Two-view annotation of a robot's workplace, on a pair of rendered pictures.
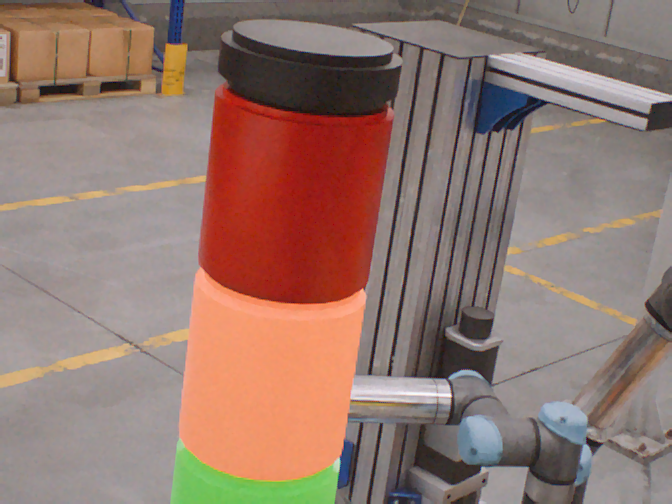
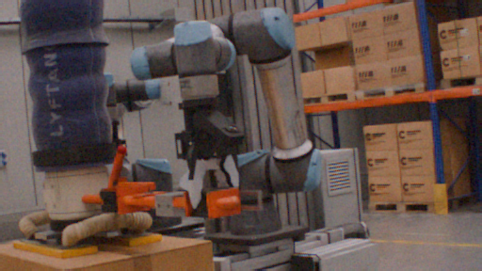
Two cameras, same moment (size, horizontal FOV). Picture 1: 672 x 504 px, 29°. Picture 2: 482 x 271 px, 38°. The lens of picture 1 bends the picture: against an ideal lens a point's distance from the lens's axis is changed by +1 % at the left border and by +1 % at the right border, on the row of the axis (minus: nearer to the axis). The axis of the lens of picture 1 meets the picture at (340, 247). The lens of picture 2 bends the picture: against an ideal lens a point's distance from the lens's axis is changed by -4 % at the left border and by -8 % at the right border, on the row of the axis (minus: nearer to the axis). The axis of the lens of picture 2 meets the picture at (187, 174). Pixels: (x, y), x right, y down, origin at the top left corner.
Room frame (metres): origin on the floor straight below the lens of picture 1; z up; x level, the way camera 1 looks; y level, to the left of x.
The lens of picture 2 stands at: (2.53, -2.57, 1.33)
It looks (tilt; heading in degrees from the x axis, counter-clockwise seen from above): 3 degrees down; 102
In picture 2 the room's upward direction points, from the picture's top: 6 degrees counter-clockwise
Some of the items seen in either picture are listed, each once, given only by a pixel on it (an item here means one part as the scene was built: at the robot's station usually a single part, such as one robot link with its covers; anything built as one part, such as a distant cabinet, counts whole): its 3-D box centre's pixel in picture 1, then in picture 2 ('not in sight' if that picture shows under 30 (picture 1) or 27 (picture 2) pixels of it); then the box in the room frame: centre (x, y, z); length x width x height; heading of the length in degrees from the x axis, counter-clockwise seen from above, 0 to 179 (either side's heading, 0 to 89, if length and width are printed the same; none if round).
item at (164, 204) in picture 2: not in sight; (176, 203); (2.17, -1.08, 1.19); 0.07 x 0.07 x 0.04; 47
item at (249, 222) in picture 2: not in sight; (254, 214); (2.26, -0.49, 1.09); 0.15 x 0.15 x 0.10
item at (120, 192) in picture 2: not in sight; (124, 199); (2.02, -0.93, 1.20); 0.10 x 0.08 x 0.06; 47
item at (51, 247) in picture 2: not in sight; (51, 241); (1.77, -0.83, 1.10); 0.34 x 0.10 x 0.05; 137
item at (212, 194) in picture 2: not in sight; (212, 202); (2.27, -1.18, 1.20); 0.08 x 0.07 x 0.05; 137
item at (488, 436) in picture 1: (494, 436); (110, 92); (1.80, -0.28, 1.50); 0.11 x 0.11 x 0.08; 15
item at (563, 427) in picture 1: (557, 441); (103, 90); (1.81, -0.38, 1.50); 0.09 x 0.08 x 0.11; 105
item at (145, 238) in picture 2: not in sight; (113, 231); (1.90, -0.69, 1.10); 0.34 x 0.10 x 0.05; 137
